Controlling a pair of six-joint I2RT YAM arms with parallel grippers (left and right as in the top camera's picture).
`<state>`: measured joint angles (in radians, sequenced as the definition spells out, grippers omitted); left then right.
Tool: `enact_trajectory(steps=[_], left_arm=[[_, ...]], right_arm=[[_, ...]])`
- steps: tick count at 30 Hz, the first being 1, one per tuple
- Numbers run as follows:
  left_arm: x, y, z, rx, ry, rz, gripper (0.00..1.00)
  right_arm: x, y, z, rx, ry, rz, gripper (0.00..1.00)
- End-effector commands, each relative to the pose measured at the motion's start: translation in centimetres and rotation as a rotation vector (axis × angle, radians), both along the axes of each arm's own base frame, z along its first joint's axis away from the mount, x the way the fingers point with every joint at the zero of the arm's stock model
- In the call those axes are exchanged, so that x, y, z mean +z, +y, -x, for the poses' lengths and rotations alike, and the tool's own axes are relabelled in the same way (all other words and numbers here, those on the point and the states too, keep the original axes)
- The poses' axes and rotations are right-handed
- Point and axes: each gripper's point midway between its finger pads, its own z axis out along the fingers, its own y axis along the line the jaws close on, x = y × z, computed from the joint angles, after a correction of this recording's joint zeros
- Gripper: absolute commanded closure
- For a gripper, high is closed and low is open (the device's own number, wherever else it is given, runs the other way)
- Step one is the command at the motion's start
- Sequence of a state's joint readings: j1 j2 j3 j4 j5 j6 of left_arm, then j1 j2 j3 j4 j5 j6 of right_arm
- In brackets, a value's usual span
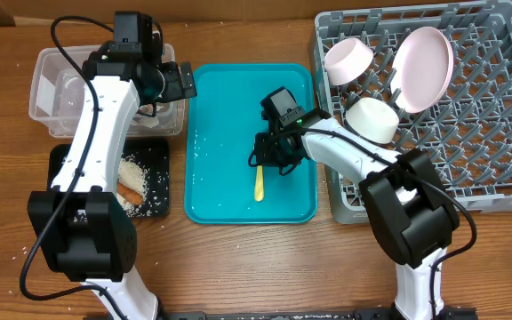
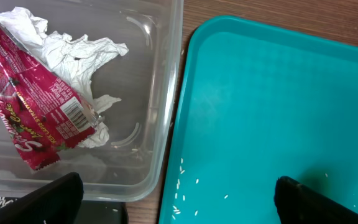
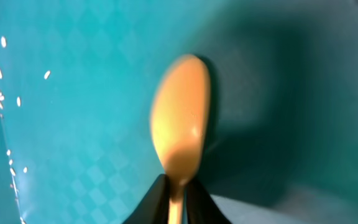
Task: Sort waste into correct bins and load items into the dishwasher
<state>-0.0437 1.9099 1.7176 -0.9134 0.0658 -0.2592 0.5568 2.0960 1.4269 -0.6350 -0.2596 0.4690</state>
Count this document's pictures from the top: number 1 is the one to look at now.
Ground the large white plate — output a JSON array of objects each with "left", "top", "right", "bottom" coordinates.
[{"left": 390, "top": 27, "right": 454, "bottom": 114}]

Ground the pink rice bowl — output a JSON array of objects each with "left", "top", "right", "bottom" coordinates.
[{"left": 324, "top": 38, "right": 374, "bottom": 85}]

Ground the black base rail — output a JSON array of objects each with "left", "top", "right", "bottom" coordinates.
[{"left": 157, "top": 304, "right": 479, "bottom": 320}]

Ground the spilled rice pile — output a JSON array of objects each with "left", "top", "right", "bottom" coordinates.
[{"left": 58, "top": 150, "right": 170, "bottom": 219}]

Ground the teal serving tray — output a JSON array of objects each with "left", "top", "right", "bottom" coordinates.
[{"left": 183, "top": 63, "right": 318, "bottom": 225}]

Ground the yellow plastic spoon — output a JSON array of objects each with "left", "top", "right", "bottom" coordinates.
[{"left": 254, "top": 165, "right": 264, "bottom": 202}]

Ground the carrot piece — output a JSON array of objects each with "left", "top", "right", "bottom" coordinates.
[{"left": 117, "top": 182, "right": 143, "bottom": 206}]

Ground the grey dishwasher rack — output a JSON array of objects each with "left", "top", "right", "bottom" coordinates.
[{"left": 311, "top": 1, "right": 512, "bottom": 212}]

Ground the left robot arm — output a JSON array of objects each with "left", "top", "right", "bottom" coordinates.
[{"left": 28, "top": 12, "right": 197, "bottom": 319}]

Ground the clear plastic bin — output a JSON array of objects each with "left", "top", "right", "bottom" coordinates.
[{"left": 28, "top": 48, "right": 185, "bottom": 138}]

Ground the black plastic tray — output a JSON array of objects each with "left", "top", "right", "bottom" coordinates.
[{"left": 44, "top": 137, "right": 171, "bottom": 225}]

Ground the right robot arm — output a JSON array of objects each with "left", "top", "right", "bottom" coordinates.
[{"left": 249, "top": 87, "right": 460, "bottom": 319}]

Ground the small white bowl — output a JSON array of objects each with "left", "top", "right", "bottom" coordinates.
[{"left": 345, "top": 97, "right": 399, "bottom": 144}]

